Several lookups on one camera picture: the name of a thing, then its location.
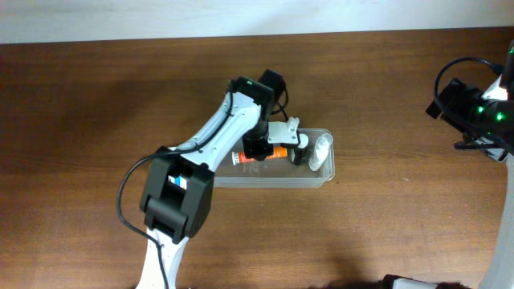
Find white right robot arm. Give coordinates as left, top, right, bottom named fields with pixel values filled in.
left=475, top=43, right=513, bottom=289

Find clear plastic container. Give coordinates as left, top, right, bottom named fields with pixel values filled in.
left=214, top=141, right=336, bottom=189

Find white Panadol box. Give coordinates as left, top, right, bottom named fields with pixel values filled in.
left=168, top=175, right=188, bottom=189

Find orange tablet tube white cap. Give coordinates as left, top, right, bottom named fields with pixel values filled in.
left=231, top=146, right=288, bottom=165

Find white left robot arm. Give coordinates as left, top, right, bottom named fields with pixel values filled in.
left=136, top=70, right=286, bottom=288

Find white spray bottle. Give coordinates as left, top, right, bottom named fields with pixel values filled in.
left=308, top=133, right=333, bottom=172

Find dark bottle white cap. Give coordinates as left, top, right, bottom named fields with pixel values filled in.
left=290, top=133, right=308, bottom=165

